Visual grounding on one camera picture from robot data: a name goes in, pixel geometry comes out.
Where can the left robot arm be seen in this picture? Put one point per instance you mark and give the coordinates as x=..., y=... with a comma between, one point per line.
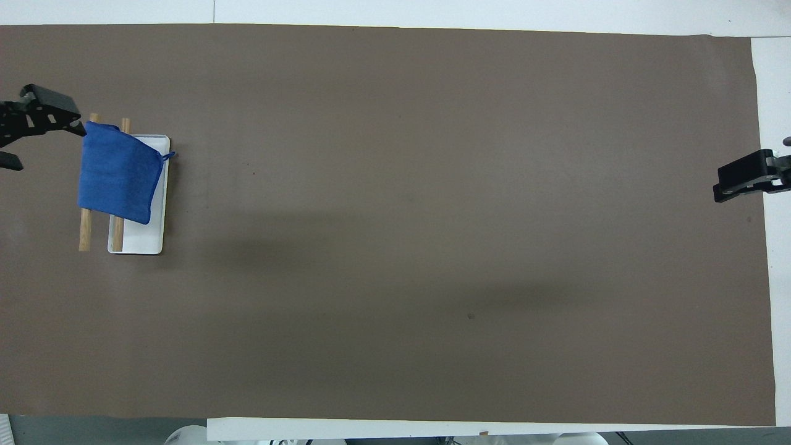
x=185, y=436

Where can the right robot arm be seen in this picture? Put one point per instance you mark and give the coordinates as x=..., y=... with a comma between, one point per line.
x=581, y=439

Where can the blue towel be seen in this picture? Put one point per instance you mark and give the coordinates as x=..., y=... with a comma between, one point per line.
x=117, y=173

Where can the wooden rack rod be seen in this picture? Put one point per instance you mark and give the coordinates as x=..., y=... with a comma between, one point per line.
x=117, y=233
x=85, y=232

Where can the white rack base tray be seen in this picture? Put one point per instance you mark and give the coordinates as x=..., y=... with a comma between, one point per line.
x=145, y=238

